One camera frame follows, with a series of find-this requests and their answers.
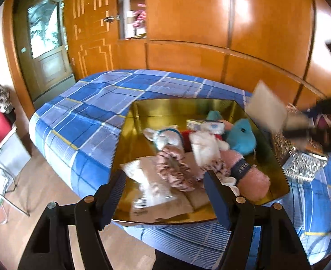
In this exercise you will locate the small tissue pack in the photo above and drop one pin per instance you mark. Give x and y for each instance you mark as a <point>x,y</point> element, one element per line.
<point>204,125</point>

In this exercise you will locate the purple carton box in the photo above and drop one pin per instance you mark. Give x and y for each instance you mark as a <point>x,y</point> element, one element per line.
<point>322,121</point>

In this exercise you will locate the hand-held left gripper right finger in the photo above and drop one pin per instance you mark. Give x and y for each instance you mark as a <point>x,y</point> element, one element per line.
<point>218,199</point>

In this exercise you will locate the beige pad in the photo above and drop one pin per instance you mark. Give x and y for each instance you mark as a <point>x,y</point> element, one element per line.
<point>179,206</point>

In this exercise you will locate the white plastic packet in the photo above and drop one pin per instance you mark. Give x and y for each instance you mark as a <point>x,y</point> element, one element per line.
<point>154,194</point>

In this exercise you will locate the metal door knob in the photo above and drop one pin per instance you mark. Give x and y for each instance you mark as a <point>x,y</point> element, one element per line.
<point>109,19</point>

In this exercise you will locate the blue plaid bed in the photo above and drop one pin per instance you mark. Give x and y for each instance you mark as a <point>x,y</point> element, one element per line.
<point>98,98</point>

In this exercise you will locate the gold tin box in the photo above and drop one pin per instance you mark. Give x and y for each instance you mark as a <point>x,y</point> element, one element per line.
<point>159,115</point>

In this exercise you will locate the white gift box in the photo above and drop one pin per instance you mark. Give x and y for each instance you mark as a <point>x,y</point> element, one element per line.
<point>130,31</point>

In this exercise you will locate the ornate metal tissue box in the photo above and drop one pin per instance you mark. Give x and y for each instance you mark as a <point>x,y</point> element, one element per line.
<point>303,166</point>

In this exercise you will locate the white fluffy sock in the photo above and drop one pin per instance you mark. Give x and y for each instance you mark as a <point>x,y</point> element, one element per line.
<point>206,146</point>

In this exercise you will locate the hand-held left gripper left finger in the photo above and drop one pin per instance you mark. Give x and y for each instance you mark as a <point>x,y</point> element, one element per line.
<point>113,199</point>

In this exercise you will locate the white plastic box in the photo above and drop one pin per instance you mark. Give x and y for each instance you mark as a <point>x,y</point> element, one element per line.
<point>16,152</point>

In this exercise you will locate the glass panel door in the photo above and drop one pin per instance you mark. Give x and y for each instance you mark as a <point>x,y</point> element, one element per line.
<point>44,33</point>

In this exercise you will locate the wooden wardrobe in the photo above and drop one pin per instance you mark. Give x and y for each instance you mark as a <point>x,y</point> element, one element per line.
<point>187,11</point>

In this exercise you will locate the pink scrunchie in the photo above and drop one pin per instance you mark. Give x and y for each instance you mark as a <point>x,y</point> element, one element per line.
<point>165,168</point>

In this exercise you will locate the pink plush toy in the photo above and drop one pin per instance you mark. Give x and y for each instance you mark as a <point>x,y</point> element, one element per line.
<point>140,15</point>

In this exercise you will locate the blue dolphin plush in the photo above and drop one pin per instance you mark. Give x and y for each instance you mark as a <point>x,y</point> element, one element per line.
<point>241,137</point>

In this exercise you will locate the wooden door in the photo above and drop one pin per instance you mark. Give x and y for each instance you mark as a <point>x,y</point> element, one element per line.
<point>92,33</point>

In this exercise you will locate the red cat print sock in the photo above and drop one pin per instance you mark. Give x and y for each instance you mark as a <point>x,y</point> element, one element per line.
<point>185,139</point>

